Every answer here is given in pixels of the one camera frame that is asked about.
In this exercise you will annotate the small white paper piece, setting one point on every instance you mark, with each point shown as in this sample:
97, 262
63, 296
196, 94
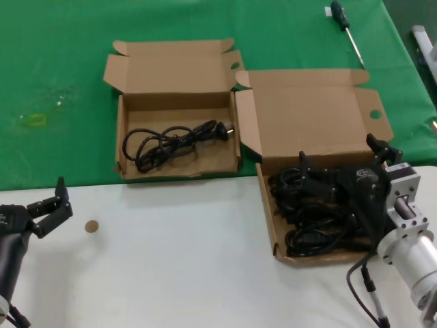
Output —
328, 11

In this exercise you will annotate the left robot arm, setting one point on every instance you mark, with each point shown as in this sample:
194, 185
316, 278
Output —
2, 307

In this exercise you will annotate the green tablecloth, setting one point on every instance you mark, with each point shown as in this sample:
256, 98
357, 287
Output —
68, 51

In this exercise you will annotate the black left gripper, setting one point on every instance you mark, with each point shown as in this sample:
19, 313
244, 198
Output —
13, 222

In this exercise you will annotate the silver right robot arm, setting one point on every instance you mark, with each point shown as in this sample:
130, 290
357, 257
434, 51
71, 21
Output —
416, 253

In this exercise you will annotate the round brown cardboard disc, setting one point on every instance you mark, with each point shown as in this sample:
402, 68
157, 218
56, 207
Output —
91, 226

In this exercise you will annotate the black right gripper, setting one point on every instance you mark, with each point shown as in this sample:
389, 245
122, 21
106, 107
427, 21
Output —
365, 186

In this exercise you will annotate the grey metal bar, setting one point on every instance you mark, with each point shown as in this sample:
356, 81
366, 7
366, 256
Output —
423, 41

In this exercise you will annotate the open brown cardboard box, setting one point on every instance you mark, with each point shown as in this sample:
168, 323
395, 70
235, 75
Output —
177, 85
307, 112

